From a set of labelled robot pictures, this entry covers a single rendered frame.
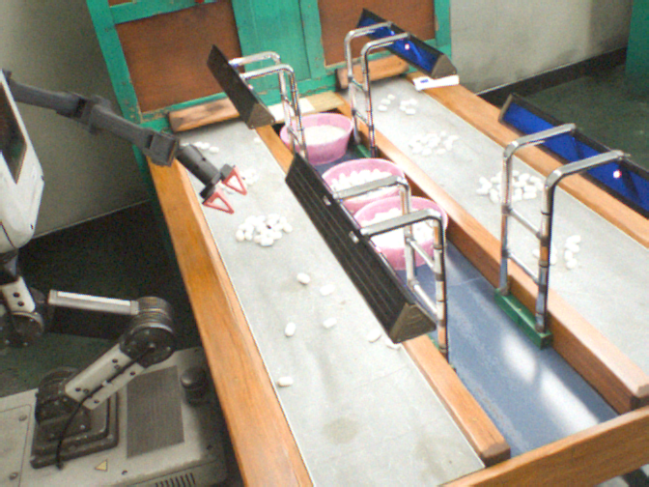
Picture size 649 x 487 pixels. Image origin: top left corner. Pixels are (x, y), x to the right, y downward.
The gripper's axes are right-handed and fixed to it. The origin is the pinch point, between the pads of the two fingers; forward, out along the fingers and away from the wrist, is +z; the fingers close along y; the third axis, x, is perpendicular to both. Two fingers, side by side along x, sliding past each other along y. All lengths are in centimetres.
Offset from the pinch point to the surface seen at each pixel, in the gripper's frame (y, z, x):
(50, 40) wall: -114, -94, -96
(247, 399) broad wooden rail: 54, 24, 7
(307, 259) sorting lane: 1.3, 24.4, 2.7
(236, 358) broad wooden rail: 43.2, 19.9, 1.2
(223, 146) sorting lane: -66, -10, -38
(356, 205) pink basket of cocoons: -25.5, 28.4, 9.2
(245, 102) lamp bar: -24.3, -15.7, 8.7
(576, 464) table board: 52, 72, 51
